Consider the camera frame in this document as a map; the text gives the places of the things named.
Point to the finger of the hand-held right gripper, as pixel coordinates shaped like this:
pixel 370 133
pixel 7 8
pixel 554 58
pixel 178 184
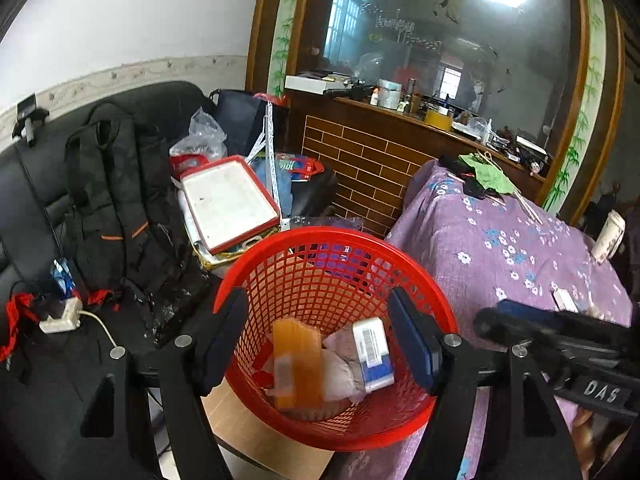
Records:
pixel 550 316
pixel 505 332

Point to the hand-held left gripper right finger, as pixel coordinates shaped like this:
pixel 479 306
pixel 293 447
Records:
pixel 415 345

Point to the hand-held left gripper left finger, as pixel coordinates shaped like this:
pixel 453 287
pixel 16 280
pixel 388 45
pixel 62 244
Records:
pixel 225 340

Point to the blue white box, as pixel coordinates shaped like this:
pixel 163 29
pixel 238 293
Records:
pixel 372 350

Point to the orange plastic packet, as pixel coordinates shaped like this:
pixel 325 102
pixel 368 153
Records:
pixel 297 360

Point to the red plastic basket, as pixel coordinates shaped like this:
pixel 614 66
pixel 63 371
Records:
pixel 300 260

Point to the person's right hand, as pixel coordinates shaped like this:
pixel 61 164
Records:
pixel 600 440

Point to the white paper packet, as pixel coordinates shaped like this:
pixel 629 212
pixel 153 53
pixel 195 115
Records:
pixel 565 301

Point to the purple floral tablecloth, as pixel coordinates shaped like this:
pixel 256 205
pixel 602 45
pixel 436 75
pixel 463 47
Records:
pixel 500 260

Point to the flat cardboard sheet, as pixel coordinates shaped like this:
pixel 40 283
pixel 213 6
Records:
pixel 240 435

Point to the white sticker tumbler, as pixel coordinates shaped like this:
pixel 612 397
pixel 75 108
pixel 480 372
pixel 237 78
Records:
pixel 610 235

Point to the purple bag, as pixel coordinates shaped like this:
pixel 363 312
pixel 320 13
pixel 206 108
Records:
pixel 340 260

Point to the bamboo skewer bundle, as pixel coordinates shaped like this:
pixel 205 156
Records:
pixel 525 205

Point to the red-rimmed white tray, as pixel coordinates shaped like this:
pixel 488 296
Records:
pixel 225 200

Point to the small black pouch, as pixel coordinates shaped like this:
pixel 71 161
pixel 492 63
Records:
pixel 474 187

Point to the clear plastic wrap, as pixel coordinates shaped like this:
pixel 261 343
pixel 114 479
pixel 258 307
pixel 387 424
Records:
pixel 325 222

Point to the green cloth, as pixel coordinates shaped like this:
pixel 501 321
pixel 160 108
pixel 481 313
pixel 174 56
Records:
pixel 487 175

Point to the white power strip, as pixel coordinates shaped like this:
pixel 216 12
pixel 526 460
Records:
pixel 60 317

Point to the black leather stool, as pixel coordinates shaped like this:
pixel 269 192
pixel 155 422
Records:
pixel 315 195

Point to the black backpack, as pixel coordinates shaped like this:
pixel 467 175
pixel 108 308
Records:
pixel 125 200

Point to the blue white wrapper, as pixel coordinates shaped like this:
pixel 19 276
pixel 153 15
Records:
pixel 62 277

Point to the white perforated metal strip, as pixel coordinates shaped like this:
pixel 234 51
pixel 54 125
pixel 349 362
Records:
pixel 270 160

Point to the blue red printed bag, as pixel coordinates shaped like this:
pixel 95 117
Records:
pixel 295 166

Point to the wooden brick-pattern counter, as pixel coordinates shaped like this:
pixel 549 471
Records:
pixel 370 155

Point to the clear plastic bag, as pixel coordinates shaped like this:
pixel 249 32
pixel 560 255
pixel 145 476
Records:
pixel 200 135

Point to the bamboo painted panel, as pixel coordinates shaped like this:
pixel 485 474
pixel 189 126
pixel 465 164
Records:
pixel 580 110
pixel 284 25

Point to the navy bag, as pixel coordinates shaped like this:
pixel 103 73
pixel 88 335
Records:
pixel 240 120

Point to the black leather sofa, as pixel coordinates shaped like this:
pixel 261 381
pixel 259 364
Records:
pixel 30 200

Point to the flat white box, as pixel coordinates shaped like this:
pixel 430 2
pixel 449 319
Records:
pixel 315 85

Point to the black clamp mount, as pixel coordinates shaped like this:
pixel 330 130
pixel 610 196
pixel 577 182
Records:
pixel 30 117

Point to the large wall mirror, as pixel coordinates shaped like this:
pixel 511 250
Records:
pixel 425 25

